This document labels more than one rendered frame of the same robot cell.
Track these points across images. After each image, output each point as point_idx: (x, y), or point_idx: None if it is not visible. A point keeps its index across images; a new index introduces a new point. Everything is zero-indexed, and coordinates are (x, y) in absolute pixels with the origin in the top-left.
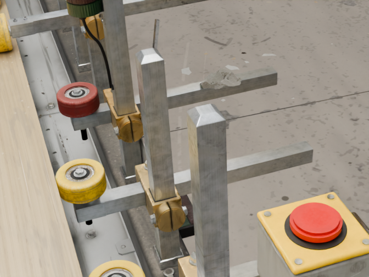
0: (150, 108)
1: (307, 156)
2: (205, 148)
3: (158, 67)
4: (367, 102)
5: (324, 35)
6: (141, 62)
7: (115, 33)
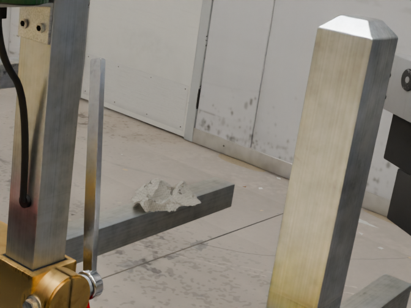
0: (351, 169)
1: (404, 300)
2: None
3: (388, 55)
4: (103, 294)
5: (6, 219)
6: (372, 35)
7: (63, 63)
